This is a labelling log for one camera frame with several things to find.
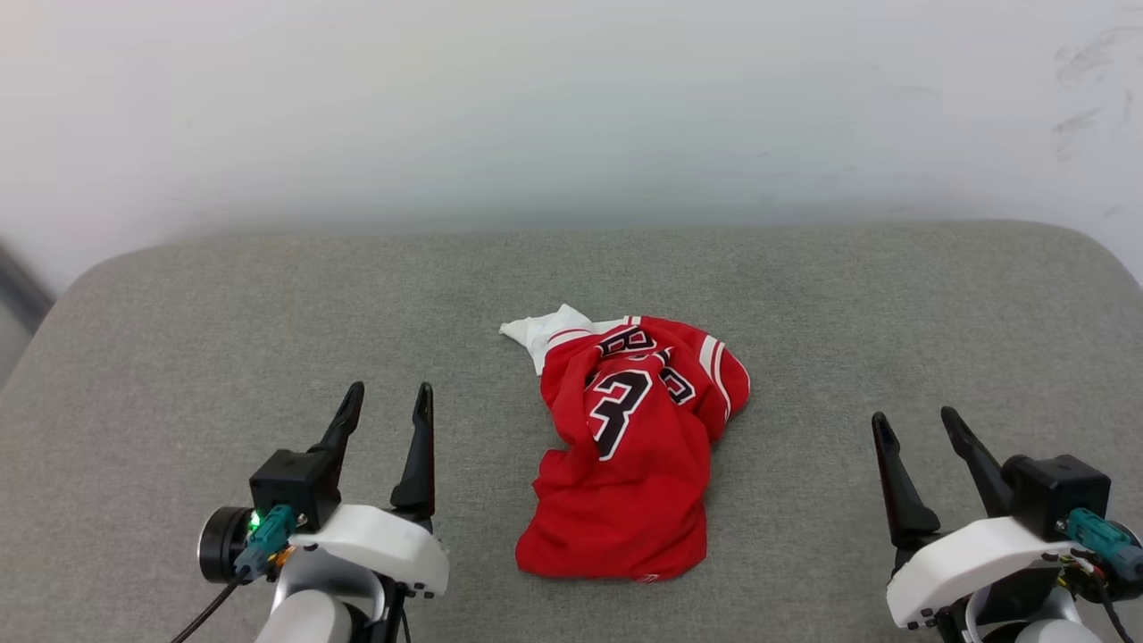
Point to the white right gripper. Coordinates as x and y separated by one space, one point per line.
964 558

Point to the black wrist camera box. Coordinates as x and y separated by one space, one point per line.
295 487
1058 491

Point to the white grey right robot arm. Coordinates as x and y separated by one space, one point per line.
1027 616

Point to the grey fabric sofa cushion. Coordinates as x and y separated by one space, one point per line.
223 357

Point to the teal right camera connector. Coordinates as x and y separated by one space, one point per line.
1103 538

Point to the teal camera connector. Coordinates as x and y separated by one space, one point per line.
1103 538
266 536

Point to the teal left camera connector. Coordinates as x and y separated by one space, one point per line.
266 536

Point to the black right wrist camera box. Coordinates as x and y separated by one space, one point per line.
1058 491

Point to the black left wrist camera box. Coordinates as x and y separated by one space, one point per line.
295 487

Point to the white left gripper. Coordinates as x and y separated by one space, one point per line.
384 540

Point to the red basketball jersey white sleeves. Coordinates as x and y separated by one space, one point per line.
625 500

